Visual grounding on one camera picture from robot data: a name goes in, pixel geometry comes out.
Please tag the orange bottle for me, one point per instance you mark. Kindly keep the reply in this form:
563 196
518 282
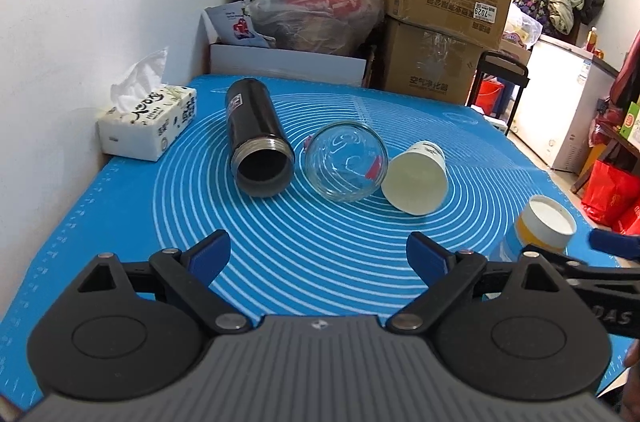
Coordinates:
592 38

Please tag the blue silicone mat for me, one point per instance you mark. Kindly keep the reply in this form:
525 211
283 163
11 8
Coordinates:
300 242

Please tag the clear glass cup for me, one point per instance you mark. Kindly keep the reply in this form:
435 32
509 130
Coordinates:
345 162

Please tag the person's right hand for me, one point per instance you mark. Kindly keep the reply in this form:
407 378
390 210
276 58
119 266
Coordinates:
633 359

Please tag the white and blue paper bag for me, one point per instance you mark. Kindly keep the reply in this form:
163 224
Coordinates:
235 25

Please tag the white cardboard box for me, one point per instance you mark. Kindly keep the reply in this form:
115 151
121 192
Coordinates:
280 62

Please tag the black thermos flask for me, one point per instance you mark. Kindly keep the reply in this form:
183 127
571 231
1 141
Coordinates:
250 112

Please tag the floral cloth bundle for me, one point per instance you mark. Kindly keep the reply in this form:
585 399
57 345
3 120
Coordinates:
532 0

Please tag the dark wooden table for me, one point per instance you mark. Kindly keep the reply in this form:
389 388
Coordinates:
617 142

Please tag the white chest freezer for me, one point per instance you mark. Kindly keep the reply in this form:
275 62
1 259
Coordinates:
555 102

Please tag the white tissue pack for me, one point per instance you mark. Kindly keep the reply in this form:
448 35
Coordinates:
145 122

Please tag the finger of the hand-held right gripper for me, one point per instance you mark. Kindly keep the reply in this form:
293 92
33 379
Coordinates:
612 243

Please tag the clear plastic bag red contents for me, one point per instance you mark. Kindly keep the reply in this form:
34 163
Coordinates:
320 7

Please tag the black metal stool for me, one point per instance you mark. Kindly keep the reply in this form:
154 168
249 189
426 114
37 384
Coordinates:
502 65

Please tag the green box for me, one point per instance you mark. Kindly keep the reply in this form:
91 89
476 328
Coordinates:
631 120

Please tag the red gift bag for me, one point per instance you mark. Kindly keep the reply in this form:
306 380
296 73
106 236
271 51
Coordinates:
607 194

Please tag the yellow and white paper cup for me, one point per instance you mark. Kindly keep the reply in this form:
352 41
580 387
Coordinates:
547 214

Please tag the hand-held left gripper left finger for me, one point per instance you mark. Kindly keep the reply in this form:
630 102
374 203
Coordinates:
212 254

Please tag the red bucket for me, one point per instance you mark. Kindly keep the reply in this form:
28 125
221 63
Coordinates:
489 95

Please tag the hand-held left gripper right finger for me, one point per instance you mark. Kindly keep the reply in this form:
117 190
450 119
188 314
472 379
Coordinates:
425 254

